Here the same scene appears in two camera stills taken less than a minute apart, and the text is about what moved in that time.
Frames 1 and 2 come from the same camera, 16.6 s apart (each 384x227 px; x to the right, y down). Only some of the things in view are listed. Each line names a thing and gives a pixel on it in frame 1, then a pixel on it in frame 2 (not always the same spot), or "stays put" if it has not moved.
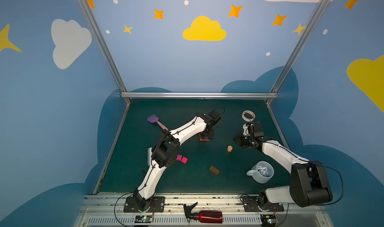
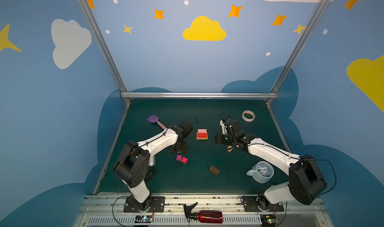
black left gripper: x=205 y=133 -> x=178 y=147
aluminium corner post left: x=87 y=12 stays put
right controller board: x=268 y=220 stays put
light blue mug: x=261 y=172 stays put
